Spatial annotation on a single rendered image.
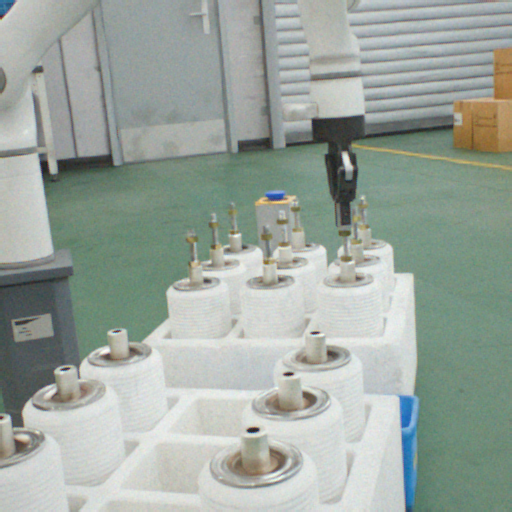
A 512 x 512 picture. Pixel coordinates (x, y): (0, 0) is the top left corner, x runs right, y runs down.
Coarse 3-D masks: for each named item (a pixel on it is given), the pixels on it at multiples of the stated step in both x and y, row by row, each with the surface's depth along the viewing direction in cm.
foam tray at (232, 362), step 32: (384, 320) 120; (160, 352) 117; (192, 352) 116; (224, 352) 114; (256, 352) 113; (352, 352) 110; (384, 352) 109; (192, 384) 117; (224, 384) 116; (256, 384) 114; (384, 384) 110
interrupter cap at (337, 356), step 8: (328, 344) 88; (288, 352) 87; (296, 352) 87; (304, 352) 87; (328, 352) 86; (336, 352) 86; (344, 352) 85; (288, 360) 84; (296, 360) 84; (304, 360) 85; (328, 360) 84; (336, 360) 83; (344, 360) 83; (296, 368) 82; (304, 368) 81; (312, 368) 81; (320, 368) 81; (328, 368) 81; (336, 368) 82
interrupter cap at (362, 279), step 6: (330, 276) 117; (336, 276) 117; (360, 276) 116; (366, 276) 116; (372, 276) 115; (324, 282) 114; (330, 282) 114; (336, 282) 114; (354, 282) 114; (360, 282) 113; (366, 282) 112; (372, 282) 113
